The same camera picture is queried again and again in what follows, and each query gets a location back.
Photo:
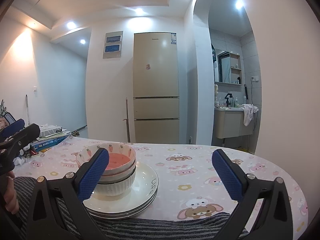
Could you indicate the grey electrical panel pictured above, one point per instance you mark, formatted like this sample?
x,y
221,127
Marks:
x,y
112,46

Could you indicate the beige bathroom vanity cabinet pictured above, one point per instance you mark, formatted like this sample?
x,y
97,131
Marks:
x,y
229,123

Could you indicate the white ribbed bowl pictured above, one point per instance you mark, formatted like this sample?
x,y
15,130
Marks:
x,y
117,188

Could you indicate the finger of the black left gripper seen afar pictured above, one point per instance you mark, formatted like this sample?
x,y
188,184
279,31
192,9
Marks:
x,y
13,139

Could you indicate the black faucet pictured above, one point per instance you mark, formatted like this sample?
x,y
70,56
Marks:
x,y
229,98

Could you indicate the person's left hand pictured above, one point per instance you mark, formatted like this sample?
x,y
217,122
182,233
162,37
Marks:
x,y
10,196

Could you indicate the white towel on vanity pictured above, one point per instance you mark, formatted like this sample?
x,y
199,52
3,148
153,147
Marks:
x,y
249,110

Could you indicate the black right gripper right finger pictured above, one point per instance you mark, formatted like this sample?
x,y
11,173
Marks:
x,y
274,220

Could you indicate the bathroom mirror cabinet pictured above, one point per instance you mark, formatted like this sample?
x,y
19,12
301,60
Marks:
x,y
227,67

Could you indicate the pink strawberry ceramic bowl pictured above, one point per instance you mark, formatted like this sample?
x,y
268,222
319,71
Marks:
x,y
121,157

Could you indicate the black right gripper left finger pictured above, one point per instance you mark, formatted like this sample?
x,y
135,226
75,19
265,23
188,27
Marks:
x,y
45,218

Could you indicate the beige three-door refrigerator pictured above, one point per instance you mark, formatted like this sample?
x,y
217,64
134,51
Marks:
x,y
156,98

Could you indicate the white plate with life text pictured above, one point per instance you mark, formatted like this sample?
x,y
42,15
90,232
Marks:
x,y
142,191

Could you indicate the pink cartoon tablecloth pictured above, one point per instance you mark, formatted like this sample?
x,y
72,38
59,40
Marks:
x,y
185,174

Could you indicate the stack of books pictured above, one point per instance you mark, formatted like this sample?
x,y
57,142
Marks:
x,y
50,135

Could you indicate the striped grey cloth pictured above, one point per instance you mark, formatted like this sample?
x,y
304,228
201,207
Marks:
x,y
131,228

